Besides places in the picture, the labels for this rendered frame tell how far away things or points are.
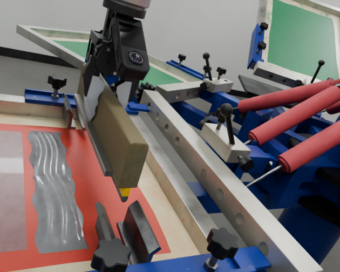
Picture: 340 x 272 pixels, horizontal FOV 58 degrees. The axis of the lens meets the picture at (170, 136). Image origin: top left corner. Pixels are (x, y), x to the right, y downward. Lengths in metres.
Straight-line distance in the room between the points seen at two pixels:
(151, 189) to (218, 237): 0.26
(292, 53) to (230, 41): 3.59
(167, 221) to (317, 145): 0.43
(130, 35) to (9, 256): 0.36
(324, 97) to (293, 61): 0.87
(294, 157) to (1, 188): 0.63
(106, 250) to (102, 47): 0.32
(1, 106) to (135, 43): 0.44
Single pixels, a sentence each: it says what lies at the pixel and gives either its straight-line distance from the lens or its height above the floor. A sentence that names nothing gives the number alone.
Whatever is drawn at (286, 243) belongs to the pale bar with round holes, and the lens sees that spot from 0.55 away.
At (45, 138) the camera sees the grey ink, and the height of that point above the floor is 0.96.
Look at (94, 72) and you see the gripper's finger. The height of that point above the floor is 1.18.
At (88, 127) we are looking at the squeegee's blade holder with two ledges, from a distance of 0.57.
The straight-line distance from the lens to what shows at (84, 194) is 0.61.
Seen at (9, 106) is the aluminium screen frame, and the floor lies 0.98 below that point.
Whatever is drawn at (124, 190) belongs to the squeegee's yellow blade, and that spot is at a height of 1.07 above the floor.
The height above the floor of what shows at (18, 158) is 0.96.
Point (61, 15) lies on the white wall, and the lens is 4.40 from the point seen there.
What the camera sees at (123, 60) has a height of 1.23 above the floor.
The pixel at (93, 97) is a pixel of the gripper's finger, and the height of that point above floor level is 1.13.
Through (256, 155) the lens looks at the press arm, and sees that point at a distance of 0.80.
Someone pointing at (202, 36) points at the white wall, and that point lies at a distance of 5.10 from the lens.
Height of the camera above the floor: 1.33
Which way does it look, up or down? 24 degrees down
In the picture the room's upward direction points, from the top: 19 degrees clockwise
